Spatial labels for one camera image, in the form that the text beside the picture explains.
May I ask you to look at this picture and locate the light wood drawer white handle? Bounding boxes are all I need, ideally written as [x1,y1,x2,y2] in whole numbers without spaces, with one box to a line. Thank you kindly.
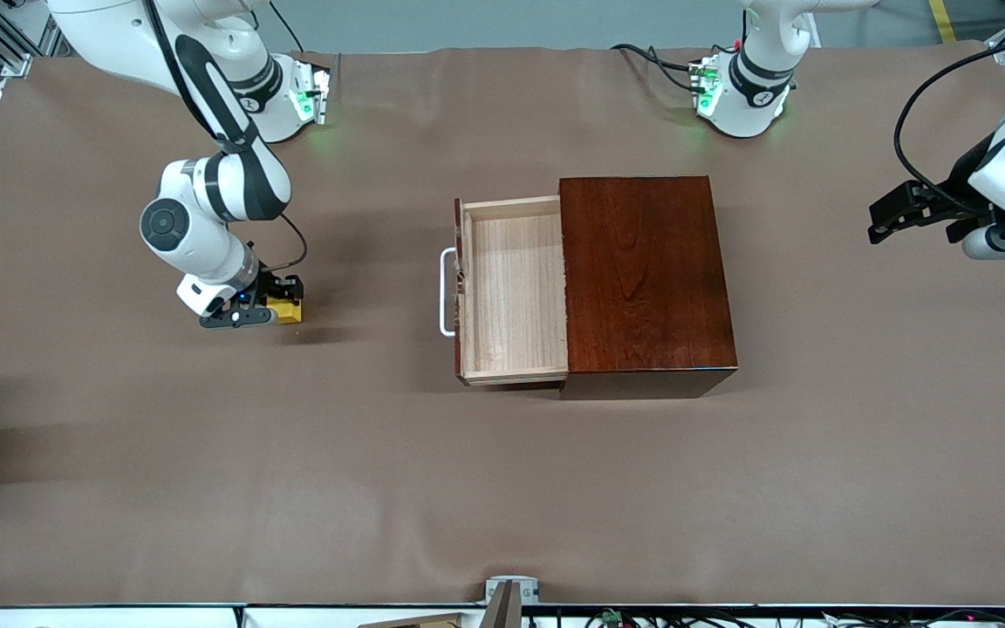
[439,196,570,387]

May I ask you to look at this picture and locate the dark brown wooden cabinet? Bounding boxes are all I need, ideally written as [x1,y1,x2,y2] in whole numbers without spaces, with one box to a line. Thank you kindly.
[557,174,739,400]

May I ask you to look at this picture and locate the brown cardboard piece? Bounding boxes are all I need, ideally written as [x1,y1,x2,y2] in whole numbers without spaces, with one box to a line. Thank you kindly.
[359,613,461,628]

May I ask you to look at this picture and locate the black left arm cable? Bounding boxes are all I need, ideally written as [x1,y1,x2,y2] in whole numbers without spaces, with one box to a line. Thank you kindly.
[893,31,1005,215]

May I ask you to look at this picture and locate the black base power cable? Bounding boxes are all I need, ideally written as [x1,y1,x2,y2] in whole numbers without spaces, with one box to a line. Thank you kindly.
[610,42,706,93]
[271,0,305,53]

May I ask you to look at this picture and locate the grey metal mount bracket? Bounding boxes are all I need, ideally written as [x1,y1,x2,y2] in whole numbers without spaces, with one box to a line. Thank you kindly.
[481,576,541,628]

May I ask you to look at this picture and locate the black cable tangle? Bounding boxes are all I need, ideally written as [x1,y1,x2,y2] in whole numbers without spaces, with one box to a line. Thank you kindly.
[527,609,1005,628]

